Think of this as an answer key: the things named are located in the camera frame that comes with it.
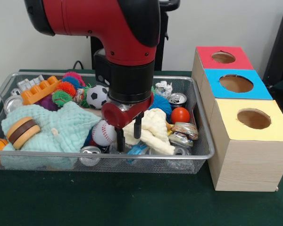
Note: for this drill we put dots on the silver drink can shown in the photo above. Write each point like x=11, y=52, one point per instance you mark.
x=90, y=153

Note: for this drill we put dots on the red ball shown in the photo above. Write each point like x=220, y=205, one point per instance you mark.
x=180, y=115

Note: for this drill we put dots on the shallow mesh bin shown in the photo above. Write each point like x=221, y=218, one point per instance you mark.
x=37, y=164

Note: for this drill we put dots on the mint green cloth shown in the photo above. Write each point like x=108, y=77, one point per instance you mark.
x=68, y=127

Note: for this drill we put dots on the wooden box with three holes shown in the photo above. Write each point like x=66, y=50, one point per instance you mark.
x=250, y=160

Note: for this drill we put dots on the white baseball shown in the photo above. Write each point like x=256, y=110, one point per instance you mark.
x=105, y=134

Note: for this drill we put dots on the dark green table cloth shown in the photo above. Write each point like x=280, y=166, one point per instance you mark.
x=108, y=200

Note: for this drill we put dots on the small soccer ball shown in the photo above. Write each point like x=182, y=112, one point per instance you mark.
x=96, y=96

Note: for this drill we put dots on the toy hamburger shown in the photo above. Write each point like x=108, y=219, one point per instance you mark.
x=23, y=133

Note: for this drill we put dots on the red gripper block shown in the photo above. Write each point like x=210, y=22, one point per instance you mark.
x=113, y=115

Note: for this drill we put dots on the cream yellow cloth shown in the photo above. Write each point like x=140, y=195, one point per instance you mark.
x=155, y=131

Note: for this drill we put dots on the clear plastic bottle blue label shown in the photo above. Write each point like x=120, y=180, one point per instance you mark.
x=136, y=149

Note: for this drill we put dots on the orange toy brick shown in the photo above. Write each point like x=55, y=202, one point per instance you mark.
x=37, y=93

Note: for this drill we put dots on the crushed colourful can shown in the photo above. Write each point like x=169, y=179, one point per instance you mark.
x=184, y=134

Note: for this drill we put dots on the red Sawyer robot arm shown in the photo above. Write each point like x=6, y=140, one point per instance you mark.
x=113, y=30

